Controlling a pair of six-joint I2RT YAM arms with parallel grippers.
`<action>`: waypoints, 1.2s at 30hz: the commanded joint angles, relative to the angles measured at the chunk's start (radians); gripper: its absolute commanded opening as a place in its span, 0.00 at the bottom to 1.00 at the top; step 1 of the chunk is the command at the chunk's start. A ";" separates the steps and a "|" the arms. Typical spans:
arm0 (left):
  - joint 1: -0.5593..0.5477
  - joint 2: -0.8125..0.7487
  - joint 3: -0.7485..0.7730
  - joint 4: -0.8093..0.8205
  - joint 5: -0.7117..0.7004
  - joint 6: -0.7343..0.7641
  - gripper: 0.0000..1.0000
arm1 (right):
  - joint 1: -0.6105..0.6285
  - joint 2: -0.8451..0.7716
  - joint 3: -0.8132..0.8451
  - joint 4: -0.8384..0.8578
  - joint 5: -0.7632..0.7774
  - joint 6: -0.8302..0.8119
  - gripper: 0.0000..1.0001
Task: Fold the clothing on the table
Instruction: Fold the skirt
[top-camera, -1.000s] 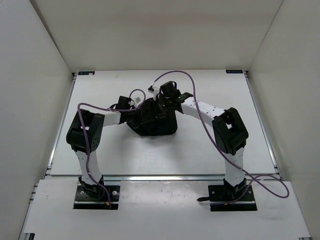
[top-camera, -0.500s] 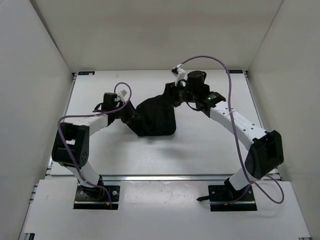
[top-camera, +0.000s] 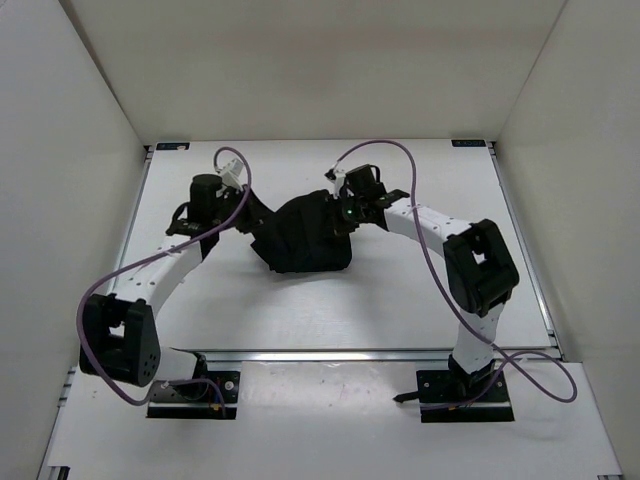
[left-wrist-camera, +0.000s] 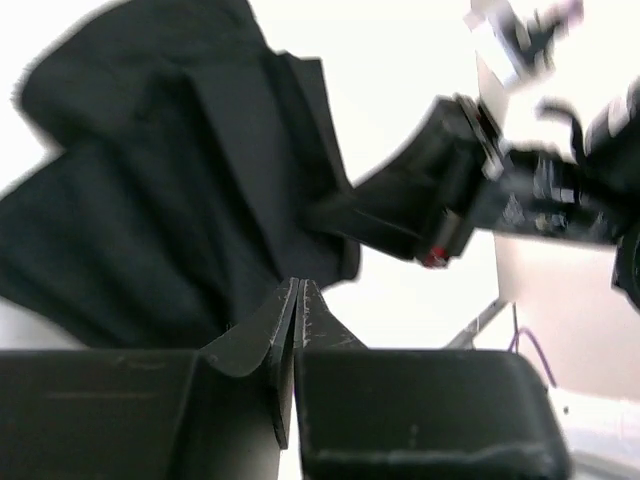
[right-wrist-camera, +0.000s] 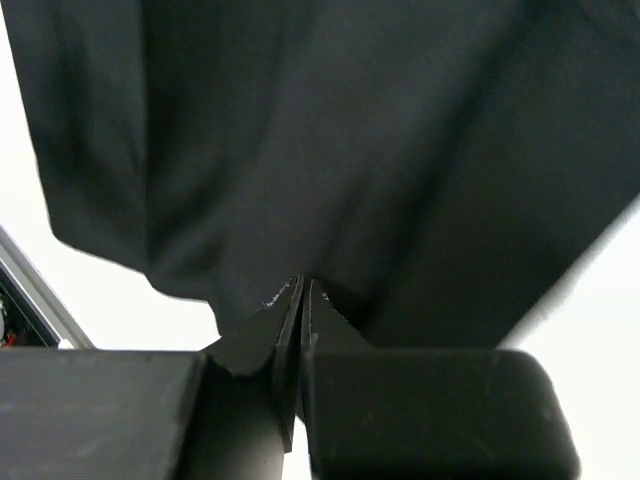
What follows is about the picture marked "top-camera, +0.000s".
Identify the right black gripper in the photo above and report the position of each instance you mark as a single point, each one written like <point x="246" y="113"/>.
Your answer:
<point x="346" y="197"/>

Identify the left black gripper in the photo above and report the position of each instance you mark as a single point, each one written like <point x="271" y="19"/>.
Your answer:
<point x="259" y="213"/>

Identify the black pleated skirt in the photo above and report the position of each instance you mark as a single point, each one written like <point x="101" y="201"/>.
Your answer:
<point x="299" y="237"/>

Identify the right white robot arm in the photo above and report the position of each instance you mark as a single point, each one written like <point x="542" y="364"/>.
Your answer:
<point x="480" y="271"/>

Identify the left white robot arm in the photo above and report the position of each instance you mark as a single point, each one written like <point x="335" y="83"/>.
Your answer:
<point x="117" y="330"/>

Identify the right blue corner label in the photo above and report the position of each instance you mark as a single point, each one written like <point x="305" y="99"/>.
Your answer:
<point x="468" y="143"/>

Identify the blue corner label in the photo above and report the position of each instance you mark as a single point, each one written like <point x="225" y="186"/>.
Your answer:
<point x="172" y="146"/>
<point x="468" y="143"/>

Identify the left blue corner label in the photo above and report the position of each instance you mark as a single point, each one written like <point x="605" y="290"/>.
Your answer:
<point x="172" y="146"/>

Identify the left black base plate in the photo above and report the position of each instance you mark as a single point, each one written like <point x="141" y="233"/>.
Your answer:
<point x="200" y="401"/>

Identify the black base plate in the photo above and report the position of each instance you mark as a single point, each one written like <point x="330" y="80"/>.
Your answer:
<point x="200" y="401"/>
<point x="444" y="399"/>

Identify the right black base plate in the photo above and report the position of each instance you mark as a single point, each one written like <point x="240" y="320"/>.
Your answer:
<point x="444" y="399"/>

